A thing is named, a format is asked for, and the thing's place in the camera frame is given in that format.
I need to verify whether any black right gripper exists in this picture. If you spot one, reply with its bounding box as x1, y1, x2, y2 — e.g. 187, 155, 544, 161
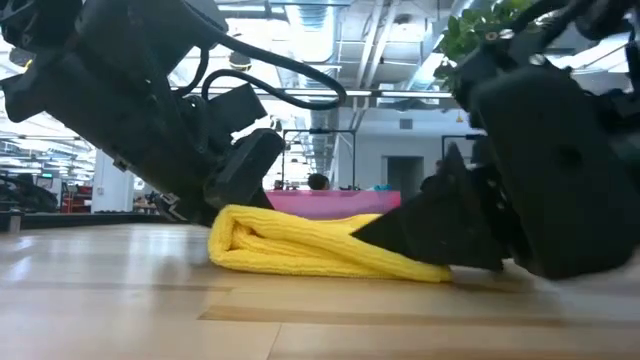
349, 0, 640, 280

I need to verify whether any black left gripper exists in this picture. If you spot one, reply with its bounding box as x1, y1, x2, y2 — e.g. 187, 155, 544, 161
0, 0, 286, 227

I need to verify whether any yellow microfiber towel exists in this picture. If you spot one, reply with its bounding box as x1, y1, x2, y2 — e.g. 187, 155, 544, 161
207, 203, 454, 284

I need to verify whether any red plastic tray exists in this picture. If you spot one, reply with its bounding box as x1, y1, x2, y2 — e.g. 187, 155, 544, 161
264, 189, 402, 221

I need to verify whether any black ceiling-mounted device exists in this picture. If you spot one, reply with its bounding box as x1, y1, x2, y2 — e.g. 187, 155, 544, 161
228, 49, 253, 71

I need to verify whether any white building column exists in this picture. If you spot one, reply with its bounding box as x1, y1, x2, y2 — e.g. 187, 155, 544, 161
91, 149, 135, 214

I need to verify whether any red tool cabinet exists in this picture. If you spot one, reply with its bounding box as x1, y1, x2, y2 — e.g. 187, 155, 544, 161
59, 184, 94, 214

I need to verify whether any green leafy plant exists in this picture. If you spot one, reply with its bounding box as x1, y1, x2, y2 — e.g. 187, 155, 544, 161
434, 0, 536, 91

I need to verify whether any black curved bar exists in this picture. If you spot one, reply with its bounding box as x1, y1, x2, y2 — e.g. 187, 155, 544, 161
0, 174, 59, 214

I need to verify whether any black metal stand frame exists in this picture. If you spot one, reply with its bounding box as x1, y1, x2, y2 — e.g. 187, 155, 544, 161
441, 133, 481, 161
282, 128, 357, 191

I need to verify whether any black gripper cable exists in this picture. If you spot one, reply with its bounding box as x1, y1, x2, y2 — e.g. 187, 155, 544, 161
172, 9, 348, 111

